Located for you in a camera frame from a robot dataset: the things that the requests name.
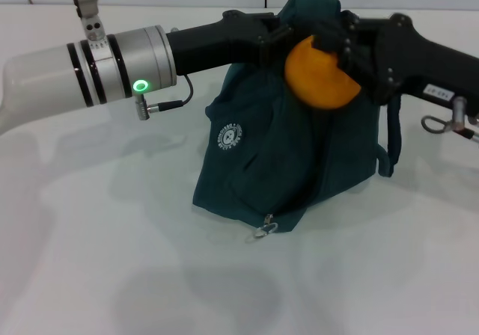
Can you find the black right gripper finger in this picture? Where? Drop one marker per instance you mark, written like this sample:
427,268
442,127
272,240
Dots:
333,37
357,60

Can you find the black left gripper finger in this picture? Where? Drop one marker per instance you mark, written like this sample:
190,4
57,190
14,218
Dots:
278,36
273,21

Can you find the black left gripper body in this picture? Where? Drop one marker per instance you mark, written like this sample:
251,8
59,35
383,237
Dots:
213,43

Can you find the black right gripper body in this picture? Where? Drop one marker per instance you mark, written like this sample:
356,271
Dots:
423,66

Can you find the orange pear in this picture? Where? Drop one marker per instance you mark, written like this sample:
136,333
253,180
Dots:
318,80

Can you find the dark teal fabric bag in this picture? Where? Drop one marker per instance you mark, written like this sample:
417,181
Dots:
269,155

